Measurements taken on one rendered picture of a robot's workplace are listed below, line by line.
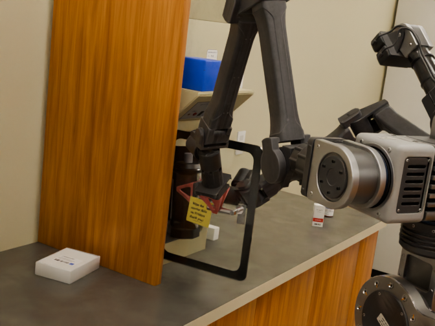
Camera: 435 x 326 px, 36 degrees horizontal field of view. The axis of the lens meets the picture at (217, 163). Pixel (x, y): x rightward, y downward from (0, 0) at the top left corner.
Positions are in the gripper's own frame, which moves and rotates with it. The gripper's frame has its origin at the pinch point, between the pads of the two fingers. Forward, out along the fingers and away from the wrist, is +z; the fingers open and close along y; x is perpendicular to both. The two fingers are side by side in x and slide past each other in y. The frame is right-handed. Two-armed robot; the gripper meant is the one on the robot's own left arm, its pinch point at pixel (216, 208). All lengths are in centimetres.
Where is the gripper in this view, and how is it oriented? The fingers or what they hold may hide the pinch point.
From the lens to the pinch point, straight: 189.3
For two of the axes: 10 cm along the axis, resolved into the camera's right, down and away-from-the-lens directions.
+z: 1.0, 8.3, 5.6
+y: -4.5, 5.3, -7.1
